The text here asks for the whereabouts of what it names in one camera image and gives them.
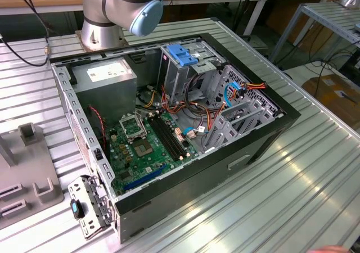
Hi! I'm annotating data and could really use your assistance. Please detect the brown cardboard box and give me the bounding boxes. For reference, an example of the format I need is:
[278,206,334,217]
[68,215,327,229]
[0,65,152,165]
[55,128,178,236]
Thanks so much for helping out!
[292,21,337,56]
[301,73,360,128]

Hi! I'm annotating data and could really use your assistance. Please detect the grey optical drive cage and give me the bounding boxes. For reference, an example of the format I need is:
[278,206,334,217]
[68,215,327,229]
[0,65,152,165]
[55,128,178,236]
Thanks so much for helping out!
[157,40,226,103]

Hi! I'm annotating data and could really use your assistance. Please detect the blue expansion slot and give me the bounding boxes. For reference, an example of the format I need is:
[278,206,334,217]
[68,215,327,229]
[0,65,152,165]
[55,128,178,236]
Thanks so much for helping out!
[123,164,167,192]

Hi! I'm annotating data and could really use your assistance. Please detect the black PC case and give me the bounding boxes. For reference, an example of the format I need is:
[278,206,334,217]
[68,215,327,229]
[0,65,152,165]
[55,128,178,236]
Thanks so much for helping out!
[49,33,302,245]

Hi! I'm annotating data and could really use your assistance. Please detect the blue drive bay latch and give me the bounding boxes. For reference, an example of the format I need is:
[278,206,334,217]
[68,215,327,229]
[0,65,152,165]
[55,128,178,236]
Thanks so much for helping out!
[166,44,198,67]

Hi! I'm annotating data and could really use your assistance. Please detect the grey hinged slot bracket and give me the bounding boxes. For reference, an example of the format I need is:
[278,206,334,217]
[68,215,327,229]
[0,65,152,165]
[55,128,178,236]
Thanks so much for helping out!
[67,174,118,240]

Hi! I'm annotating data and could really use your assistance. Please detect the grey disk bay cage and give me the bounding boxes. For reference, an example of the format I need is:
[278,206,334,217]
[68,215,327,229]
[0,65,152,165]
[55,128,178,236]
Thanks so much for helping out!
[202,64,284,155]

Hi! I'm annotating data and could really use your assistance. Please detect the green motherboard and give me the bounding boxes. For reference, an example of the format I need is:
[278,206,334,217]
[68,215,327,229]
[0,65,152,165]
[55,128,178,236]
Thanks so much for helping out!
[105,111,203,196]

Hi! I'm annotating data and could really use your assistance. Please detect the grey parts rack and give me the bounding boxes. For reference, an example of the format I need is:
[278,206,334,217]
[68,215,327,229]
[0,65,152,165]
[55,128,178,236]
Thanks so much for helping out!
[0,122,65,230]

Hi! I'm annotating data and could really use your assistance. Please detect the RAM slot white clips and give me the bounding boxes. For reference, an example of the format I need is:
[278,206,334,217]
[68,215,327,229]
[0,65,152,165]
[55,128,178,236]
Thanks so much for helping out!
[156,110,191,157]
[151,111,184,160]

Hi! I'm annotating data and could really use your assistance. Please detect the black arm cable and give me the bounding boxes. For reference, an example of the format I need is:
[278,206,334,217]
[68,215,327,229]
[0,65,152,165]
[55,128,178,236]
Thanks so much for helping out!
[0,0,52,67]

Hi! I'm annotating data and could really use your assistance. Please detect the red black twisted wire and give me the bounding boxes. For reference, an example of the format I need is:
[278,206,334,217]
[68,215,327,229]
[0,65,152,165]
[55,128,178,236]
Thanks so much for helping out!
[88,104,108,151]

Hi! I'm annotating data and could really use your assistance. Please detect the orange red power wire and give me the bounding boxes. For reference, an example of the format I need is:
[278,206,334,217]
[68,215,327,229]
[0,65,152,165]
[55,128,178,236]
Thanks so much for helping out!
[206,81,267,132]

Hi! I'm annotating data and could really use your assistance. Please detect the thin metal locking lever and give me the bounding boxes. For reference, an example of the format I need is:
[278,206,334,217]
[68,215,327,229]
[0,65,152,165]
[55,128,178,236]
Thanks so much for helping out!
[136,109,149,139]

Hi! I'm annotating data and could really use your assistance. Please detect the grey power supply unit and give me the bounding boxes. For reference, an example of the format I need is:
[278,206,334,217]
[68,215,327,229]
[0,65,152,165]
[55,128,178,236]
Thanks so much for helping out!
[70,56,138,127]

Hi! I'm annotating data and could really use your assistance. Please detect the metal socket cover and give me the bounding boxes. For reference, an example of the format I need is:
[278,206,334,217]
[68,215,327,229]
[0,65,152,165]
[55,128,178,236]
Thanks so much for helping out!
[119,112,147,142]

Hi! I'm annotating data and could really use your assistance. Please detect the CPU socket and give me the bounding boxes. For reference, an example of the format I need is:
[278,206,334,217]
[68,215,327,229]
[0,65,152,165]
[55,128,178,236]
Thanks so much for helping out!
[132,139,155,157]

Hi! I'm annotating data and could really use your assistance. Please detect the blue data wire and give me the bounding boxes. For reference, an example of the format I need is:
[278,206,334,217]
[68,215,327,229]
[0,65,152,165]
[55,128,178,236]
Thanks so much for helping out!
[182,81,244,136]

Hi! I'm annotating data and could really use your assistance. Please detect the multicolour wire bundle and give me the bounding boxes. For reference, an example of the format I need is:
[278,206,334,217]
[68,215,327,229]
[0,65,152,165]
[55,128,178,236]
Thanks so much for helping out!
[134,74,226,133]

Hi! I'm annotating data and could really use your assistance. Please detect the black latch blue button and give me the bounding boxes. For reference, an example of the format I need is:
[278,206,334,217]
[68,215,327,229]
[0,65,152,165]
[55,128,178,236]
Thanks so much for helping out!
[69,198,86,220]

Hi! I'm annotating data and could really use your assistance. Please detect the RAM slot black clips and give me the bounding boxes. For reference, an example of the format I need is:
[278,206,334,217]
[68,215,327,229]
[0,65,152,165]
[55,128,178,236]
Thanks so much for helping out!
[147,117,182,161]
[154,115,187,157]

